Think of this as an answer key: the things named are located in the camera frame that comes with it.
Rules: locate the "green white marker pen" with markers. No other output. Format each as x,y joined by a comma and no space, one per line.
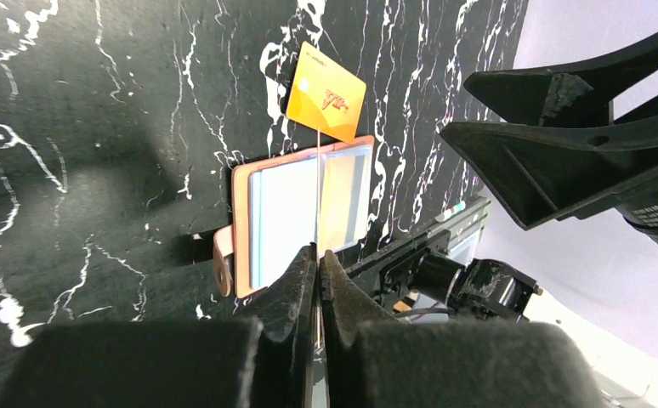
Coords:
450,212

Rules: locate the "gold credit card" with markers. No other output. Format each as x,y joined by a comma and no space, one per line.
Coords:
342,219

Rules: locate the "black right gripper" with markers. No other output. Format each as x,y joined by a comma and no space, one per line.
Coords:
563,168

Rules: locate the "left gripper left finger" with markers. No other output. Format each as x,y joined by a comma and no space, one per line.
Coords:
260,357

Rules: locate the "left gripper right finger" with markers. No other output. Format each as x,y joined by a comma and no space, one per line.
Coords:
375,360

